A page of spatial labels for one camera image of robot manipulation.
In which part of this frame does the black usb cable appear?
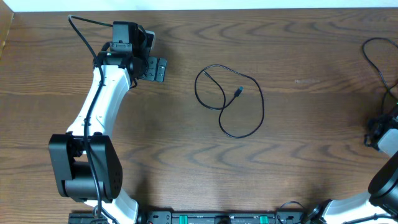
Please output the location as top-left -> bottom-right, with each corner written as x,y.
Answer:
194,63 -> 266,139
361,37 -> 398,116

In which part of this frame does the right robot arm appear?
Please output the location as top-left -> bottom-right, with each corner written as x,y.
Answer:
301,106 -> 397,224

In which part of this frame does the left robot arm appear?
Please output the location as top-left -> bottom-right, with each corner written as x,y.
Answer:
49,21 -> 167,223

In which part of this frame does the black left camera cable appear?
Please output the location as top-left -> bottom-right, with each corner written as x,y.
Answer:
67,14 -> 114,224

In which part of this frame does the thin black base wire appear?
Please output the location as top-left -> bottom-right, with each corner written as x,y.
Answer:
275,200 -> 307,224

